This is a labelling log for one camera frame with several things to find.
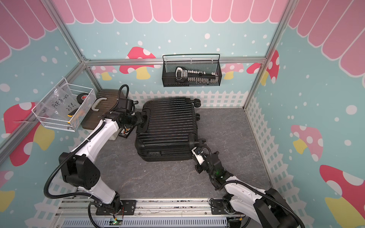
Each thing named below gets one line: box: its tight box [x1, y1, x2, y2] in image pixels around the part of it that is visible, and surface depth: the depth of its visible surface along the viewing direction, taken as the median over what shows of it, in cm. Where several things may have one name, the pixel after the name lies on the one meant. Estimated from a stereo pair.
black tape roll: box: [76, 92, 89, 105], surface depth 81 cm
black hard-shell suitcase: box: [134, 97, 207, 162], surface depth 82 cm
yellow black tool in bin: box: [67, 107, 79, 118], surface depth 66 cm
